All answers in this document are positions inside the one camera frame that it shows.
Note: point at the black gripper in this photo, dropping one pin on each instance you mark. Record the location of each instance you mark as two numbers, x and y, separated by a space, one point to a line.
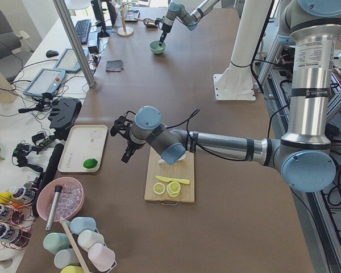
166 28
133 145

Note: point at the light green bowl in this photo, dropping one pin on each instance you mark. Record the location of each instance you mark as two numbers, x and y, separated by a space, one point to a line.
157 47

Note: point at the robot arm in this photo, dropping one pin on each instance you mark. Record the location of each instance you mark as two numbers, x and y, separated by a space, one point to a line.
178 11
301 156

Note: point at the pink ribbed bowl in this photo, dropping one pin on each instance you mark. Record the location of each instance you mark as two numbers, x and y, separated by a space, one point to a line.
70 201

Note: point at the metal scoop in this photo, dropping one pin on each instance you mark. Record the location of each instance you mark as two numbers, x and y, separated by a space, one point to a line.
149 23

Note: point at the wooden mug tree stand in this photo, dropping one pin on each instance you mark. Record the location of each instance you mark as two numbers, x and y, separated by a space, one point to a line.
124 31

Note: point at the green lime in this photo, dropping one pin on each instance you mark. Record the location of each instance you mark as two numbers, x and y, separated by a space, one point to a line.
90 163

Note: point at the yellow plastic knife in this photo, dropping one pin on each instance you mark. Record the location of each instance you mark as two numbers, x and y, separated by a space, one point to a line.
170 179

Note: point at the cream rabbit tray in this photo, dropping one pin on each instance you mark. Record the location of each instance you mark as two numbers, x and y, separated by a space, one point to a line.
83 142

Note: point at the bamboo cutting board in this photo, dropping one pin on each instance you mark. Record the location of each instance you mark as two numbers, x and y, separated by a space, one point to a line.
161 172

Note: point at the grey folded cloth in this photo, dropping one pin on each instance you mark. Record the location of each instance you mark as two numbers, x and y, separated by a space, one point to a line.
114 66

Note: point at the black gripper stand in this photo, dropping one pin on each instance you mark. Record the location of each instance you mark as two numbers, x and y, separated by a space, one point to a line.
62 117

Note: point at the black tube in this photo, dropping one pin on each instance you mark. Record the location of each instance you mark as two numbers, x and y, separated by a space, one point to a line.
46 177

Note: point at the black keyboard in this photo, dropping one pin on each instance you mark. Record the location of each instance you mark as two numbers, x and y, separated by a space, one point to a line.
82 28

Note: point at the metal muddler rod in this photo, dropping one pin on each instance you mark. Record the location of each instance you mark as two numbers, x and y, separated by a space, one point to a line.
52 212

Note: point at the blue cup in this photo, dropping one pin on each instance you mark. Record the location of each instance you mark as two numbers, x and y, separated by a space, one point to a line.
80 224

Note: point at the teach pendant far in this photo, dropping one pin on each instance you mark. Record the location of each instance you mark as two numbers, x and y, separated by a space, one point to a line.
68 61

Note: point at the teach pendant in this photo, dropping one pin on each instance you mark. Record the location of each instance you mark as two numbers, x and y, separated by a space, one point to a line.
46 81
68 61

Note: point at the white cup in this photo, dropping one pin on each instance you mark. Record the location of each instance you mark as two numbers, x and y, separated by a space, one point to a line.
88 238

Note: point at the teach pendant near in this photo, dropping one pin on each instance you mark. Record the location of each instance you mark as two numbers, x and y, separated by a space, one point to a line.
46 81

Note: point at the pink cup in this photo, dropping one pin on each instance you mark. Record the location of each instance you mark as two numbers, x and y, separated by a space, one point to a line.
101 257

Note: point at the computer mouse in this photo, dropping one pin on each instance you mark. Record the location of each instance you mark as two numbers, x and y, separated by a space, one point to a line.
51 53

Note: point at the green cup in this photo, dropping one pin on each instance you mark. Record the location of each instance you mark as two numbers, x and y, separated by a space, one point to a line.
54 242

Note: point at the grey-green cup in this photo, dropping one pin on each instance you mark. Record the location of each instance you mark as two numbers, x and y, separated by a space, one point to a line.
65 257

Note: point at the wooden stick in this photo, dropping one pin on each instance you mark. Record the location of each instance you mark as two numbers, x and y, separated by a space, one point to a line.
74 245

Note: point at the yellow cup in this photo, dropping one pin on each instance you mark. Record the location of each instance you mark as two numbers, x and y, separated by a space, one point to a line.
72 269

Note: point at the aluminium frame post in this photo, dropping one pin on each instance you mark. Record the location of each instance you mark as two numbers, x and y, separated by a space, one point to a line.
69 28

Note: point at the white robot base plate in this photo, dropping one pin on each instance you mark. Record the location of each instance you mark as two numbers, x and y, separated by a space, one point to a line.
233 87

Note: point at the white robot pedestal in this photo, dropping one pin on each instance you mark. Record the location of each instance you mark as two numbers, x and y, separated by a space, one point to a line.
254 16

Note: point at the copper wire bottle rack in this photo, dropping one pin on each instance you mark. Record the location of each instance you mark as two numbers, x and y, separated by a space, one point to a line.
16 217

